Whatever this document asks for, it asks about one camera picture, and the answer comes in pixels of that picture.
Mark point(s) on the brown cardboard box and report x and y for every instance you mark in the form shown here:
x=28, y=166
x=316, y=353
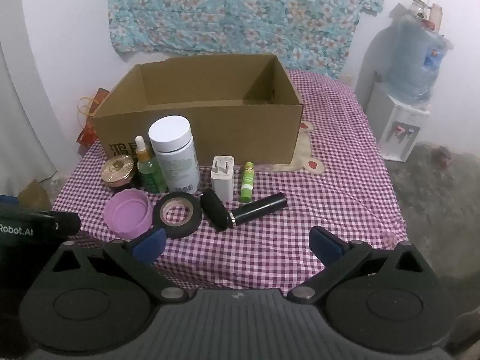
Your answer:
x=225, y=131

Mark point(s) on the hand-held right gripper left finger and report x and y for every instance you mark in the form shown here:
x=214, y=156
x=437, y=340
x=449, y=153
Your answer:
x=150, y=246

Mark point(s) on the black oval case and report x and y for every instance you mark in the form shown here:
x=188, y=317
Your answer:
x=213, y=208

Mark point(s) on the brown paper bag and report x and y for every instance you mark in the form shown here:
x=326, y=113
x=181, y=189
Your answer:
x=35, y=195

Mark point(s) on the green dropper bottle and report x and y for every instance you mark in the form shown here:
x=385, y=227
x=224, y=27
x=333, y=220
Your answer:
x=150, y=174

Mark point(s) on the gold lidded cosmetic jar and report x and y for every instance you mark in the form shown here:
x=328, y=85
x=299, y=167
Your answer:
x=118, y=168

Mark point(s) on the green lip balm stick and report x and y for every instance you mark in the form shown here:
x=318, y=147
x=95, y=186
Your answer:
x=247, y=184

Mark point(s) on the white charger plug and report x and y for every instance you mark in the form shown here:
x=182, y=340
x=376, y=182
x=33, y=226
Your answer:
x=223, y=184

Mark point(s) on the white water dispenser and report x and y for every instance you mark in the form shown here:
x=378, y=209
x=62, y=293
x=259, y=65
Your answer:
x=393, y=135

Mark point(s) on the white plastic bottle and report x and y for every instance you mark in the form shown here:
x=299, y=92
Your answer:
x=176, y=157

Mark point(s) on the clear plastic container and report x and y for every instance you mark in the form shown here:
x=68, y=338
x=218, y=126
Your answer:
x=417, y=6

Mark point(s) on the black cylindrical tube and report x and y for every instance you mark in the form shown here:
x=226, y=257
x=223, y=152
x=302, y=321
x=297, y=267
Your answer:
x=262, y=206

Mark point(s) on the black tape roll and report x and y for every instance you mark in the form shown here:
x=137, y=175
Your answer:
x=195, y=214

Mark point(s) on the purple plastic lid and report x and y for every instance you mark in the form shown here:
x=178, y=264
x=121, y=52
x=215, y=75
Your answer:
x=125, y=213

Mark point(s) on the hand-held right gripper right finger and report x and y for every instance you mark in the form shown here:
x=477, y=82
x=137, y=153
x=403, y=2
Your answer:
x=323, y=243

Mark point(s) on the teal floral cloth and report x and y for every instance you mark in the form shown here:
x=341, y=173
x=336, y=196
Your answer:
x=225, y=15

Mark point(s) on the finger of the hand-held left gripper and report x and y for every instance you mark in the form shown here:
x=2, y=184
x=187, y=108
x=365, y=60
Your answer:
x=67, y=223

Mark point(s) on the red snack packet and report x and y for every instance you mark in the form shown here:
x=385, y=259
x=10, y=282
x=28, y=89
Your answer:
x=90, y=131

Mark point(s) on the purple checkered tablecloth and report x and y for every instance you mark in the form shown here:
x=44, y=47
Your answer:
x=307, y=213

